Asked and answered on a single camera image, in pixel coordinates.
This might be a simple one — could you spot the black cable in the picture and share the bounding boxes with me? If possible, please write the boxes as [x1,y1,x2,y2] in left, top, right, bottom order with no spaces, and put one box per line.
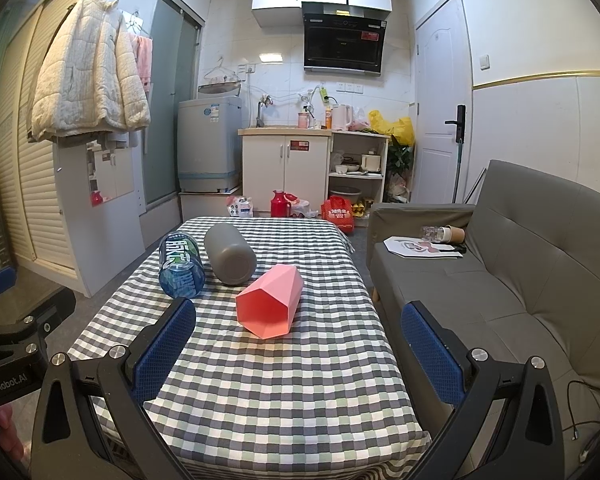
[560,379,600,463]

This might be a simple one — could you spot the person's left hand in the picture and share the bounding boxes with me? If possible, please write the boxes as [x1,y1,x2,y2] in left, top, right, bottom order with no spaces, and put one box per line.
[0,403,27,462]

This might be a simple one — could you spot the frosted glass door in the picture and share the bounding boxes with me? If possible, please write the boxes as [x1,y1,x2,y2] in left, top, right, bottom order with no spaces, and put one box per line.
[144,0,204,206]

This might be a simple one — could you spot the white puffer jacket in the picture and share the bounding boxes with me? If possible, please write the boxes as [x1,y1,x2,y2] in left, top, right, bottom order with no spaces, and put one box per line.
[30,0,152,143]

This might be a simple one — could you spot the white printed bag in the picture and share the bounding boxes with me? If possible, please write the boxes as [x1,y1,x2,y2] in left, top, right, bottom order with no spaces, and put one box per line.
[225,196,255,219]

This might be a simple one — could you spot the white washer platform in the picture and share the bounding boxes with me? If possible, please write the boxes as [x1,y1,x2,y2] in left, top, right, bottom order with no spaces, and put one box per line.
[178,190,244,226]

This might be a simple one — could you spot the white sink cabinet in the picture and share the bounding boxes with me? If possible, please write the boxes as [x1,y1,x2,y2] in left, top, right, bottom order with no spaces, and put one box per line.
[238,127,333,219]

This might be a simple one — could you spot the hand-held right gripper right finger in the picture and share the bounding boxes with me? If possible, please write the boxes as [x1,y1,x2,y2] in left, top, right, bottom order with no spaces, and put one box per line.
[400,300,567,480]

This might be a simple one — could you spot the green plant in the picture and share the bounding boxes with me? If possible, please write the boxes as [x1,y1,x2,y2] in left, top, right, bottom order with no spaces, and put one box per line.
[386,135,415,182]

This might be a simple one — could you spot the yellow plastic bag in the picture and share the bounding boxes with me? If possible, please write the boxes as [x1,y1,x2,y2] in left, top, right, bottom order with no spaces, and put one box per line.
[369,110,415,147]

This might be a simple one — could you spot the white door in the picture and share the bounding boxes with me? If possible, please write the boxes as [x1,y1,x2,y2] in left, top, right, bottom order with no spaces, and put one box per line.
[413,0,474,206]

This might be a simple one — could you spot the blue plastic bottle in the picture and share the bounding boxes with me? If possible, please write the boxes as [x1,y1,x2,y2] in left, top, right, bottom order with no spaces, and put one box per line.
[159,230,206,299]

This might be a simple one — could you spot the louvered wardrobe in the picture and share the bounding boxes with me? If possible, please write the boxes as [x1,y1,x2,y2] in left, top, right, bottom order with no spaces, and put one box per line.
[0,0,90,272]

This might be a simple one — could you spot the grey checkered tablecloth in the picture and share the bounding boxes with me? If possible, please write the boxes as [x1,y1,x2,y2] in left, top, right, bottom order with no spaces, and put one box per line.
[66,216,433,480]

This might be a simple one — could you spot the wire clothes hanger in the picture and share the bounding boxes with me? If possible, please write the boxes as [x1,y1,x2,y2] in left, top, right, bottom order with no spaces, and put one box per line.
[203,57,244,84]

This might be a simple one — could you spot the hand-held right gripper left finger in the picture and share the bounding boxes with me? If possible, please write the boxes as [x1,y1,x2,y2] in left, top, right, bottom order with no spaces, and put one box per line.
[30,298,197,480]

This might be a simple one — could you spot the white printed paper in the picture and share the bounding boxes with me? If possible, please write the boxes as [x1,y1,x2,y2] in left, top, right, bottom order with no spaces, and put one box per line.
[383,235,465,260]

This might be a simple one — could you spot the pink towel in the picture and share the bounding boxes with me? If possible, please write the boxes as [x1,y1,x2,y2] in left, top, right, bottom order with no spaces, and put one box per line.
[130,34,154,93]

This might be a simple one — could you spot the red thermos jug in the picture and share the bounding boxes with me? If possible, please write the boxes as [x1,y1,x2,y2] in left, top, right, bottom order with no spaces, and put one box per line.
[271,190,294,218]

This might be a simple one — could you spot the brown paper cup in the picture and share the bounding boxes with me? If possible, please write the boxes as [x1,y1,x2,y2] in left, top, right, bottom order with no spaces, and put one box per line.
[440,225,469,245]

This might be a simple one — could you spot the white open shelf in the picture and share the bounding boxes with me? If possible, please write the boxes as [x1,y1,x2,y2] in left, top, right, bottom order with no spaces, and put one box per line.
[327,130,391,211]

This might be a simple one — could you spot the red shopping bag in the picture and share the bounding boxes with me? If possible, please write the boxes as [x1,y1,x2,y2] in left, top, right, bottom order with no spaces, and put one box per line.
[321,196,356,234]

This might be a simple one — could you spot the pink faceted cup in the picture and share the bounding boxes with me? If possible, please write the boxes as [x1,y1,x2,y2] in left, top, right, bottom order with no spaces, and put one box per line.
[235,263,305,339]

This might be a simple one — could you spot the black range hood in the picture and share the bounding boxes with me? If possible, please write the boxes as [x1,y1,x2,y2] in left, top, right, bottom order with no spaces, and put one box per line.
[301,1,387,77]

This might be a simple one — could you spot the white electric kettle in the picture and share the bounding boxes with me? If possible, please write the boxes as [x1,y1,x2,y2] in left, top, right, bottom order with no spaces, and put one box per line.
[331,103,354,131]

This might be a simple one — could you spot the white plastic bag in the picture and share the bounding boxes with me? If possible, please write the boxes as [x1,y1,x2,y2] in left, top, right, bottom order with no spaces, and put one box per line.
[285,192,321,220]

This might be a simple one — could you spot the grey cylindrical bottle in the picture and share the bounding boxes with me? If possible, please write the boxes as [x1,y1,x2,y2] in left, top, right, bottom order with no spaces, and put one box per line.
[203,223,257,287]

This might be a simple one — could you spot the grey fabric sofa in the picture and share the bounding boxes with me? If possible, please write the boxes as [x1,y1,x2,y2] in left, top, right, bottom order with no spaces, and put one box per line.
[367,160,600,461]

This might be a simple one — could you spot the black door lock handle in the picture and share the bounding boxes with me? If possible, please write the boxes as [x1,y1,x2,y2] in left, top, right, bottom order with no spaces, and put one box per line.
[445,105,466,142]

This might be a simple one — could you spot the grey washing machine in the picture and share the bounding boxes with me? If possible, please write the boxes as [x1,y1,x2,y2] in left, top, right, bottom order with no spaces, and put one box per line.
[176,94,244,194]

